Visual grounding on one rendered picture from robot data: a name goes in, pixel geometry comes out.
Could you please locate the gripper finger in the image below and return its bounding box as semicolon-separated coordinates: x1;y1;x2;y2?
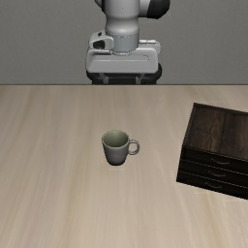
135;73;146;85
98;73;109;85

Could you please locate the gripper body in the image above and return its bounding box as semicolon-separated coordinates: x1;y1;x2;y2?
85;29;162;75

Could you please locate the green mug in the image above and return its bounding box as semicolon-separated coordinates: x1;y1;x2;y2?
101;129;141;167

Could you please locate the dark wooden cabinet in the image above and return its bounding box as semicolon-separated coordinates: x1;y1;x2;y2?
175;102;248;201

